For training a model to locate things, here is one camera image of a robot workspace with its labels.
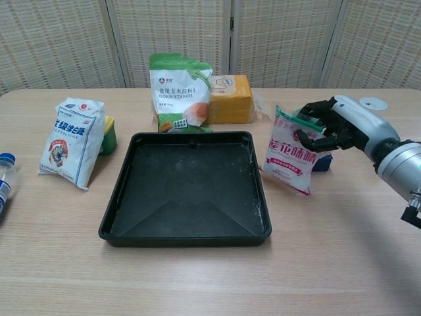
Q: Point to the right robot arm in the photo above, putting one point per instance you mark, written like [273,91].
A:
[401,164]

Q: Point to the dark blue rectangular box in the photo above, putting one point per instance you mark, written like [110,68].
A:
[324,163]

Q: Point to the black square plastic tray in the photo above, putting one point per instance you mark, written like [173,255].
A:
[184,197]

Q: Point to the yellow tissue pack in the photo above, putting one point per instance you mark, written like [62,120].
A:
[230,105]

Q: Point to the clear Pepsi bottle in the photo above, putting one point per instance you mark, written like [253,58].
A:
[6,177]

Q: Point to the green container with yellow lid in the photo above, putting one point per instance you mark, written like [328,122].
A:
[110,138]

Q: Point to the white sugar bag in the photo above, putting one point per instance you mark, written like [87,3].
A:
[69,145]

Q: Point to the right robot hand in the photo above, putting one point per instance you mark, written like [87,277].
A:
[355,125]

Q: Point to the pink white seasoning bag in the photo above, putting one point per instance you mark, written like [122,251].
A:
[289,164]

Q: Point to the woven bamboo folding screen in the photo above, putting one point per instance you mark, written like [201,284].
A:
[164,33]

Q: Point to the green white corn starch bag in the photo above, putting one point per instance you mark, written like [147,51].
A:
[177,95]

